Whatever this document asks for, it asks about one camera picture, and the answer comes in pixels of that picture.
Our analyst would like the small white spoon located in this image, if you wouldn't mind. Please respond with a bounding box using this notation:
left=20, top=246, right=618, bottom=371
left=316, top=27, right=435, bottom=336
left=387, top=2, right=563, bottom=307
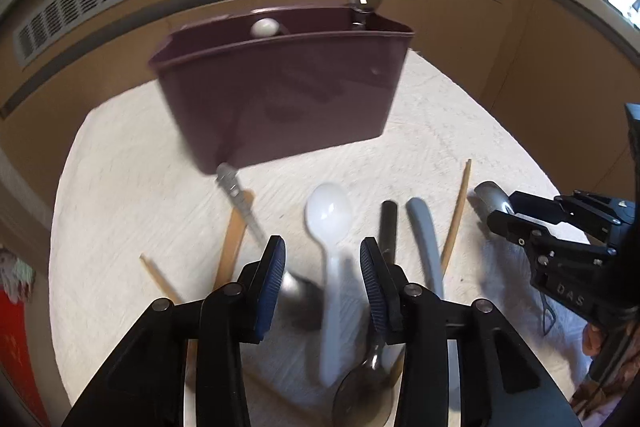
left=250, top=18, right=280, bottom=39

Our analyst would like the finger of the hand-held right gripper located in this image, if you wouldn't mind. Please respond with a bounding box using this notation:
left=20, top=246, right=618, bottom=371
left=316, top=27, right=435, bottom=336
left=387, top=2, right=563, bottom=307
left=486, top=208, right=602, bottom=259
left=510, top=191, right=627, bottom=239

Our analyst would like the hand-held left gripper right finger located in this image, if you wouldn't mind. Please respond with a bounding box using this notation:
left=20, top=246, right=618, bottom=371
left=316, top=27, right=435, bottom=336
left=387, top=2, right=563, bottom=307
left=360, top=237, right=583, bottom=427

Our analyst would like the thin black cable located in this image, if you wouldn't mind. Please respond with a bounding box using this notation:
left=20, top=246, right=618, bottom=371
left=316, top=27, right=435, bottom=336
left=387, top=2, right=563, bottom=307
left=539, top=291, right=559, bottom=338

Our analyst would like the person's clothing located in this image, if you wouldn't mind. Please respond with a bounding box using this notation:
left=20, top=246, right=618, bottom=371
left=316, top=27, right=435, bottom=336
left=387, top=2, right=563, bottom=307
left=569, top=322, right=631, bottom=420

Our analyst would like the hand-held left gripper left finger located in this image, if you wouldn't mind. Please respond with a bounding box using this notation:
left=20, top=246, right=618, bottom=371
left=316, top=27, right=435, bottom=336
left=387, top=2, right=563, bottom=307
left=62, top=235, right=287, bottom=427

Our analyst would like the white plastic spoon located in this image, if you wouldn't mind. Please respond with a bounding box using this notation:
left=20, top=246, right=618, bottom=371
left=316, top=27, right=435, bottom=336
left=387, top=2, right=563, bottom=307
left=305, top=182, right=353, bottom=388

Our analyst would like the maroon plastic utensil holder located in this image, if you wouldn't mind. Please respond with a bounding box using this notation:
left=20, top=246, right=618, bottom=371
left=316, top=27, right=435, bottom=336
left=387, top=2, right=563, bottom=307
left=147, top=6, right=416, bottom=175

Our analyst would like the red cloth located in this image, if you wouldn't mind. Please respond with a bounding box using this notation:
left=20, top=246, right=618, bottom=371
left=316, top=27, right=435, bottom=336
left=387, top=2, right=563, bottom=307
left=0, top=287, right=52, bottom=424

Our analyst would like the wooden utensil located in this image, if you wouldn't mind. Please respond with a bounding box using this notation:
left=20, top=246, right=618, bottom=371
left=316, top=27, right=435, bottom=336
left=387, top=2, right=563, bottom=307
left=214, top=189, right=254, bottom=290

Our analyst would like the wooden chopstick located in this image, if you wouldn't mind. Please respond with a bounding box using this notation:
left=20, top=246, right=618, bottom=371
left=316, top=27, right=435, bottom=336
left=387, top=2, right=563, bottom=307
left=440, top=159, right=473, bottom=278
left=139, top=253, right=184, bottom=303

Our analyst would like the black-handled metal spoon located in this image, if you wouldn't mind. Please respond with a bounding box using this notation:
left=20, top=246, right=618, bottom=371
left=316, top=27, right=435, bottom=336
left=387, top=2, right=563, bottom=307
left=332, top=201, right=401, bottom=427

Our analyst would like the plain silver metal spoon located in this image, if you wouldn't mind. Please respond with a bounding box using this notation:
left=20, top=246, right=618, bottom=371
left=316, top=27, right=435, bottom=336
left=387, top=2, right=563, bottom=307
left=474, top=181, right=514, bottom=222

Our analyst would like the metal spoon patterned handle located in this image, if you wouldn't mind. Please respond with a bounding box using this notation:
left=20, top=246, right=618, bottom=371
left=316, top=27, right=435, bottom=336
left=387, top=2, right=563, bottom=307
left=215, top=163, right=322, bottom=310

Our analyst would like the white towel mat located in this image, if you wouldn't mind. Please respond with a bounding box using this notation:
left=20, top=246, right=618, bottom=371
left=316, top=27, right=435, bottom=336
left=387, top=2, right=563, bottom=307
left=47, top=49, right=596, bottom=427

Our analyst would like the grey-handled utensil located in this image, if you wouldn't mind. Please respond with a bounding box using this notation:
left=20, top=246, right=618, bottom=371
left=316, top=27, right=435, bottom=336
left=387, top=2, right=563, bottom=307
left=406, top=198, right=446, bottom=300

